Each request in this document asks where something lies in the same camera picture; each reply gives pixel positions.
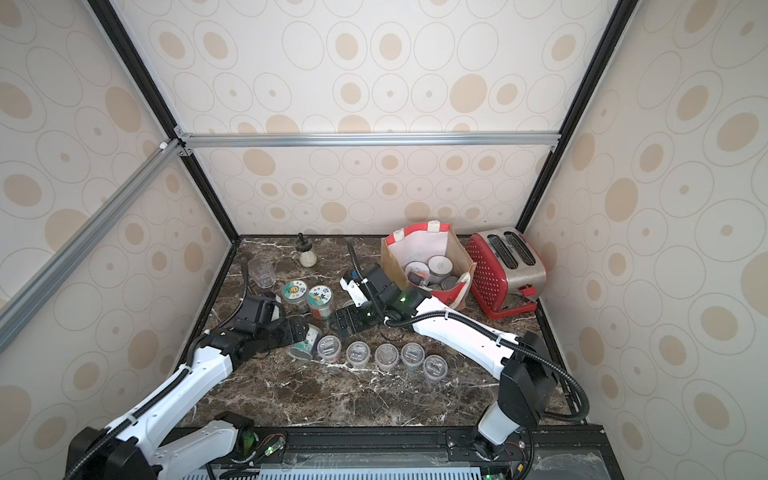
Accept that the seed jar sunflower label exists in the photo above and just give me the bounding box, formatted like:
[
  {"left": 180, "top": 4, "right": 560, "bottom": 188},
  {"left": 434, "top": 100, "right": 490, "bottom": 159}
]
[{"left": 281, "top": 280, "right": 309, "bottom": 313}]

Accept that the seed jar orange label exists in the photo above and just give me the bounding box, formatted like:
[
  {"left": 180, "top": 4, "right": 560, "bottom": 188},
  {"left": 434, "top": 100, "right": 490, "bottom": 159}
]
[{"left": 346, "top": 341, "right": 371, "bottom": 369}]

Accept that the red burlap canvas bag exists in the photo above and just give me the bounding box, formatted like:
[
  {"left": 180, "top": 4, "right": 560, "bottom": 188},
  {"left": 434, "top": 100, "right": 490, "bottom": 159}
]
[{"left": 380, "top": 220, "right": 477, "bottom": 310}]

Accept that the seed jar red label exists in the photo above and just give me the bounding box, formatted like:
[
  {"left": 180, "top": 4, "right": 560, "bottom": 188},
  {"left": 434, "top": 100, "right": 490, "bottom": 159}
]
[{"left": 400, "top": 342, "right": 426, "bottom": 370}]

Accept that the wide jar pineapple lid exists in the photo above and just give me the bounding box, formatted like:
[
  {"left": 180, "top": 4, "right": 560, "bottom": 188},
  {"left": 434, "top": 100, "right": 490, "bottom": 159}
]
[{"left": 307, "top": 285, "right": 334, "bottom": 320}]

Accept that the small jar red label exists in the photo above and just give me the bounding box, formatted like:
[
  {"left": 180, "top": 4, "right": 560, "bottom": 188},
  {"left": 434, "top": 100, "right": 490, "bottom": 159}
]
[{"left": 317, "top": 335, "right": 342, "bottom": 363}]

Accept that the wide jar purple flower label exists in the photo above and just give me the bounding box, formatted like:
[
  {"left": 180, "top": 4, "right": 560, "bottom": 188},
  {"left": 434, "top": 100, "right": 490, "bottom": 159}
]
[{"left": 287, "top": 324, "right": 322, "bottom": 361}]

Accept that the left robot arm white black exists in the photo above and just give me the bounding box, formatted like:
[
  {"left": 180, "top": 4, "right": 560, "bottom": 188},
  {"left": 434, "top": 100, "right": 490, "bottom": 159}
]
[{"left": 64, "top": 286, "right": 308, "bottom": 479}]

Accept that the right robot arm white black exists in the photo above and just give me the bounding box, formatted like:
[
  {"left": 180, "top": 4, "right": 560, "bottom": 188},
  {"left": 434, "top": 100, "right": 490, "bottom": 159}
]
[{"left": 331, "top": 264, "right": 590, "bottom": 449}]

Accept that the wide jar white bottom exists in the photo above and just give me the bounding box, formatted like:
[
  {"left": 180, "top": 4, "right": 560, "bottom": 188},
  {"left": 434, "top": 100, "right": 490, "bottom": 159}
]
[{"left": 404, "top": 261, "right": 431, "bottom": 286}]

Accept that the clear plastic cup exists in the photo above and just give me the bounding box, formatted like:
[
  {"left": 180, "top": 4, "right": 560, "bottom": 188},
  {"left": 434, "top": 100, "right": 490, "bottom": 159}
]
[{"left": 246, "top": 257, "right": 277, "bottom": 290}]

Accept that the wide jar dark lid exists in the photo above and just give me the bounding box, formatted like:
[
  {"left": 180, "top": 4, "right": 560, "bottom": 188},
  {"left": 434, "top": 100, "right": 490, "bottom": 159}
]
[{"left": 427, "top": 255, "right": 454, "bottom": 282}]

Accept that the glass sugar jar black lid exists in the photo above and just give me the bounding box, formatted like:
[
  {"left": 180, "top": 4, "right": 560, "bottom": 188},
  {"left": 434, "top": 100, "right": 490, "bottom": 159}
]
[{"left": 295, "top": 233, "right": 317, "bottom": 268}]

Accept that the red silver toaster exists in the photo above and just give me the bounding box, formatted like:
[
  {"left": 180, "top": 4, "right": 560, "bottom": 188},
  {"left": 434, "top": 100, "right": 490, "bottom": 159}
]
[{"left": 465, "top": 227, "right": 547, "bottom": 321}]

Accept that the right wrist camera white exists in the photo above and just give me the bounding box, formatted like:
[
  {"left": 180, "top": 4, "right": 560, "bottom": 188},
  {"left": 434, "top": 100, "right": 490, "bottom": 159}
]
[{"left": 339, "top": 277, "right": 370, "bottom": 308}]

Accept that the horizontal aluminium rail back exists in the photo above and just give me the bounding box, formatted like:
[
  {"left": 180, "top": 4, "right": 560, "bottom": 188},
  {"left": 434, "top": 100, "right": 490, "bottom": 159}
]
[{"left": 181, "top": 131, "right": 560, "bottom": 148}]

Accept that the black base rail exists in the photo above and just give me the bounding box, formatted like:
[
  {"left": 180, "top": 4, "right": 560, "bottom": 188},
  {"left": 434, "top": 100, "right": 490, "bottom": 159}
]
[{"left": 105, "top": 423, "right": 625, "bottom": 480}]

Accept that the aluminium rail left wall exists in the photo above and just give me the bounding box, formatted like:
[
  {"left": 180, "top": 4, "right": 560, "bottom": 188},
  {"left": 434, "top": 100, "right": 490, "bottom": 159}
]
[{"left": 1, "top": 139, "right": 181, "bottom": 350}]

